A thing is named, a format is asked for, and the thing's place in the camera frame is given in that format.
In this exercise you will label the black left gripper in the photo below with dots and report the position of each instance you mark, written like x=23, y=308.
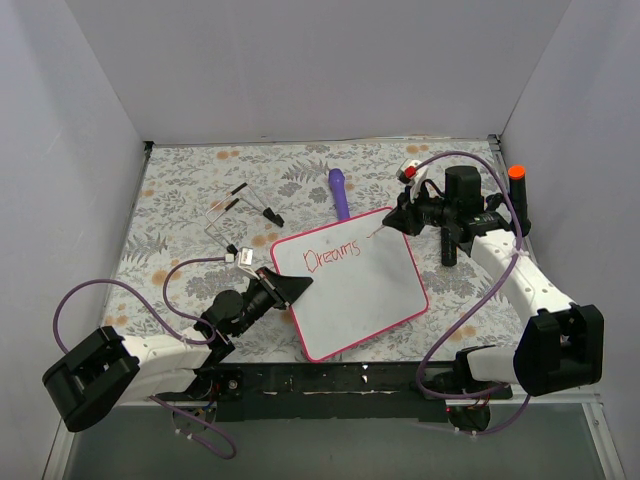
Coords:
x=273, y=290

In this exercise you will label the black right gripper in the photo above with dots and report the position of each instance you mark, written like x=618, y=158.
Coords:
x=413, y=212

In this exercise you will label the pink framed whiteboard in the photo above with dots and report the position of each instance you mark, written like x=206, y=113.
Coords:
x=361, y=286

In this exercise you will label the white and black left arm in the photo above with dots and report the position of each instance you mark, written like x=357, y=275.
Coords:
x=107, y=369

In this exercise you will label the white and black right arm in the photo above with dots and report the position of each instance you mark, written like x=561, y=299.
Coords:
x=561, y=346

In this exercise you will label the black microphone with grey head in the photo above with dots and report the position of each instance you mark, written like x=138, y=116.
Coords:
x=448, y=248

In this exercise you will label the floral patterned table mat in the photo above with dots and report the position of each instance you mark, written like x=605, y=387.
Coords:
x=168, y=273

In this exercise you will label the black stick with orange tip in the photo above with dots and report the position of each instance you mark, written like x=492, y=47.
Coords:
x=518, y=197

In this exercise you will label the white wire whiteboard stand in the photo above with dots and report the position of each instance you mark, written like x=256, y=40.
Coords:
x=227, y=221

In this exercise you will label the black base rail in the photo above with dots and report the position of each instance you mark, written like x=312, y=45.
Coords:
x=313, y=391

